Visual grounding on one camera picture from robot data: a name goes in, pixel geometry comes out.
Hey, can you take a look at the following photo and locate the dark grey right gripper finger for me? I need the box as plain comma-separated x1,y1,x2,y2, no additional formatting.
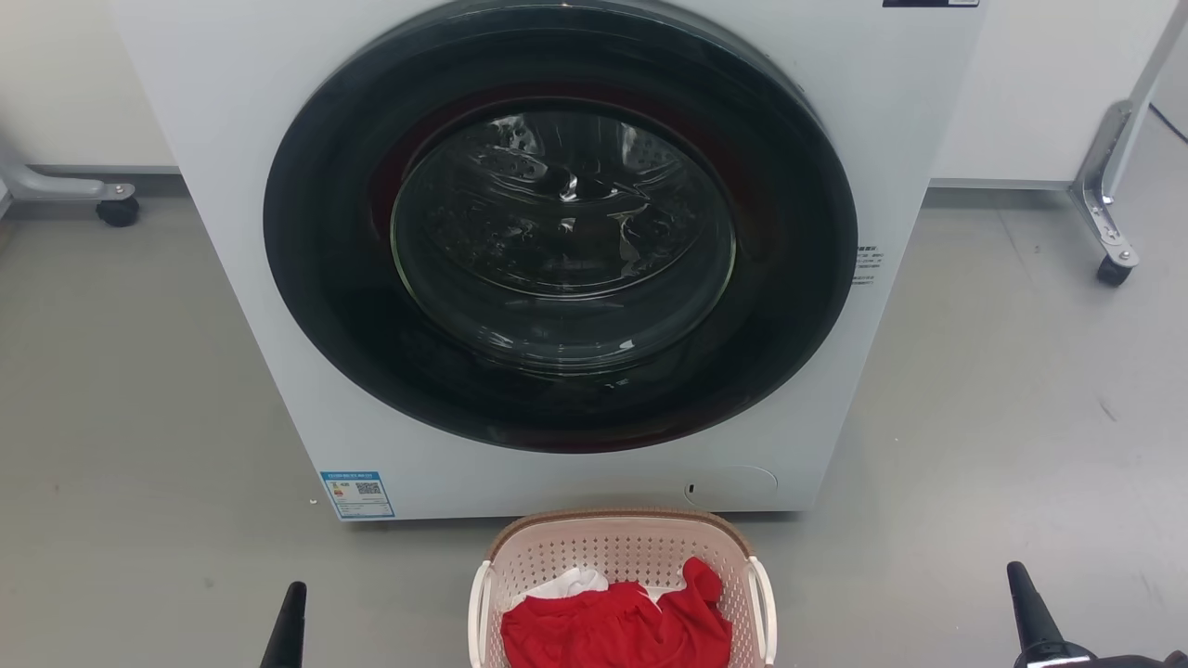
1006,560,1069,656

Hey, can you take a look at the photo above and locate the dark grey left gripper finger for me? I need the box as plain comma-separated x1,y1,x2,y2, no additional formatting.
259,581,309,668

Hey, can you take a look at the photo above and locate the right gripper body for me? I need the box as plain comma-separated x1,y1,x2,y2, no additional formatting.
1013,639,1188,668

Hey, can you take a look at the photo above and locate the beige perforated laundry basket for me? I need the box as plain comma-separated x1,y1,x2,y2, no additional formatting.
467,507,779,668

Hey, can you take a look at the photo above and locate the blue energy label sticker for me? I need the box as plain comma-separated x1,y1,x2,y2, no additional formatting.
319,469,396,521

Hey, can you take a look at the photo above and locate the white garment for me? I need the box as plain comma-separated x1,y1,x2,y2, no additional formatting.
506,565,689,614

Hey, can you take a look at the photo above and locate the red garment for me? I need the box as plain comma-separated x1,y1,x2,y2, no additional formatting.
500,556,734,668

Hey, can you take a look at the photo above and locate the dark round washing machine door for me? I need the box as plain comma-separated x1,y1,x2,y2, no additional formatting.
263,0,859,456

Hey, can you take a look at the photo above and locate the grey metal partition leg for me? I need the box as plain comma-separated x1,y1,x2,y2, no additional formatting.
0,137,138,205
1068,0,1188,271

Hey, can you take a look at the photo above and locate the white front-load washing machine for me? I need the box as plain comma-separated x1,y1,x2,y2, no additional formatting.
110,0,988,523

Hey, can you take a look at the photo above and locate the white partition panel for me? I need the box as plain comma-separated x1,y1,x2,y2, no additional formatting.
0,0,179,174
931,0,1185,192

